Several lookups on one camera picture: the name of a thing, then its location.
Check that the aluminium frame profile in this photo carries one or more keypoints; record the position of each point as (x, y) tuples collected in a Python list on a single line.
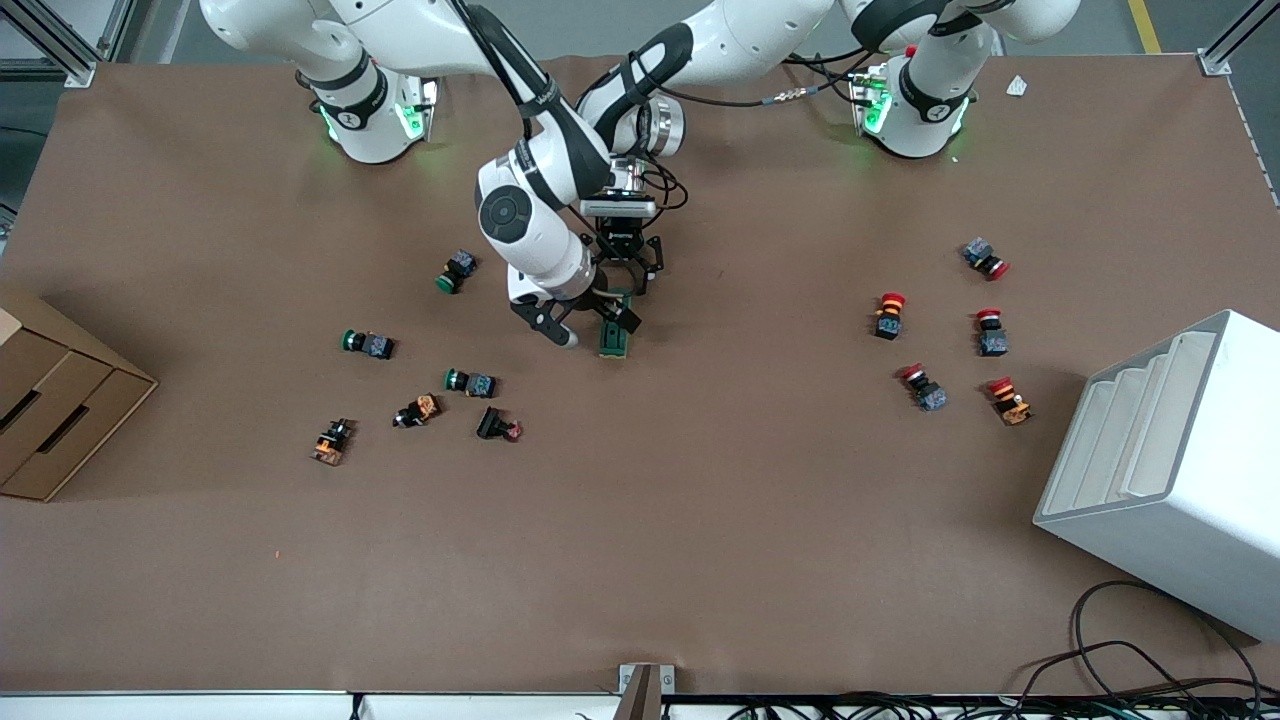
[(75, 70), (1215, 62)]

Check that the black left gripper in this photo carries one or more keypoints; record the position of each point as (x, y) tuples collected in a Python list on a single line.
[(621, 243)]

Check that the grey metal table bracket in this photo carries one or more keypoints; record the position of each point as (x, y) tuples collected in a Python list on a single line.
[(645, 690)]

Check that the green terminal block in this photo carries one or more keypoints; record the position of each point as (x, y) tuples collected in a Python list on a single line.
[(613, 345)]

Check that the red push button grey body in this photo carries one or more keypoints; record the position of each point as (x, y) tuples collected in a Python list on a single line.
[(992, 338), (983, 256), (927, 391)]

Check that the black button orange body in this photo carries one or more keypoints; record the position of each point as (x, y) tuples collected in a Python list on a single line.
[(332, 445), (420, 409)]

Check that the red button black body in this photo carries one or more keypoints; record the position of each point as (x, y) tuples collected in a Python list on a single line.
[(889, 318)]

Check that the black button pink cap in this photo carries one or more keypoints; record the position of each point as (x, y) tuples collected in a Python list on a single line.
[(493, 424)]

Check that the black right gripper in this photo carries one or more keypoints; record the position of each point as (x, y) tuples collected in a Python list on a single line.
[(604, 306)]

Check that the brown paper table cover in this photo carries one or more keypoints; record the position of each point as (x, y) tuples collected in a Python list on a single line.
[(700, 520)]

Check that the green push button grey body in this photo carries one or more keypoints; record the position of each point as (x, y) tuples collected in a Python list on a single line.
[(458, 270), (475, 383), (372, 345)]

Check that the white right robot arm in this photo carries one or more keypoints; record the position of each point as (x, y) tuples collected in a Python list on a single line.
[(520, 215)]

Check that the white paper scrap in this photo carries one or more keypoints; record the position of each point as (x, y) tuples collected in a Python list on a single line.
[(1017, 86)]

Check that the brown cardboard box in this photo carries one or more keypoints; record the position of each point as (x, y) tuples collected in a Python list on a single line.
[(60, 400)]

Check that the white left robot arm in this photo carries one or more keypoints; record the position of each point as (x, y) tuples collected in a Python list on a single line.
[(730, 40)]

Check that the white table edge rail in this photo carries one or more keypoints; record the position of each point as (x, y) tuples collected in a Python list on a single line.
[(200, 708)]

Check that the red button orange body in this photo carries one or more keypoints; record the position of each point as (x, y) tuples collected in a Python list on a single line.
[(1010, 402)]

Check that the white slotted rack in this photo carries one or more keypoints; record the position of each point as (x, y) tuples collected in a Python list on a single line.
[(1200, 480)]

